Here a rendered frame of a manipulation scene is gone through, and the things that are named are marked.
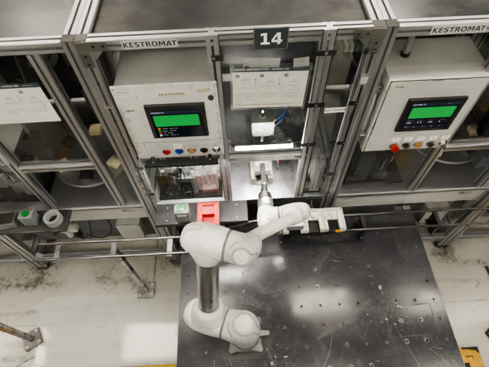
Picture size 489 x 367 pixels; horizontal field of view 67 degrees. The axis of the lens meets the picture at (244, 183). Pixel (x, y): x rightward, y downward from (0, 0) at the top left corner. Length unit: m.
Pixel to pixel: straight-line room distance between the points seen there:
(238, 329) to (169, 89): 1.15
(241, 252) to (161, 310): 1.65
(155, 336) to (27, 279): 1.15
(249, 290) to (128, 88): 1.31
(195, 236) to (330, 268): 1.08
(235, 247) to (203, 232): 0.15
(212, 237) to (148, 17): 0.86
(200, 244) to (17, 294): 2.20
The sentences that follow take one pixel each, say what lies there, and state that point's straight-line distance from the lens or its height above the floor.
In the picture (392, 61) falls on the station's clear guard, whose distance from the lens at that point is 1.61.
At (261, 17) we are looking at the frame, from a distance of 1.48.
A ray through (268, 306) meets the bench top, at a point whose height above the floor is 0.68.
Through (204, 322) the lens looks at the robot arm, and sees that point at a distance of 1.92.
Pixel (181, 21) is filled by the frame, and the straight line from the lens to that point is 1.49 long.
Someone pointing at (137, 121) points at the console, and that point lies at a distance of 1.68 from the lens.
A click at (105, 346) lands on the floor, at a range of 3.03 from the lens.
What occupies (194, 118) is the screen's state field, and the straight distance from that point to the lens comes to 1.59.
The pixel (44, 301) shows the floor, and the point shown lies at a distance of 3.31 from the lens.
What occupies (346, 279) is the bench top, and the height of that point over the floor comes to 0.68.
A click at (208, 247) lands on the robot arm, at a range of 1.46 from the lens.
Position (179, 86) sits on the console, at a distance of 1.51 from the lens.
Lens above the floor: 2.80
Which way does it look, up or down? 57 degrees down
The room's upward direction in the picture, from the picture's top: 2 degrees counter-clockwise
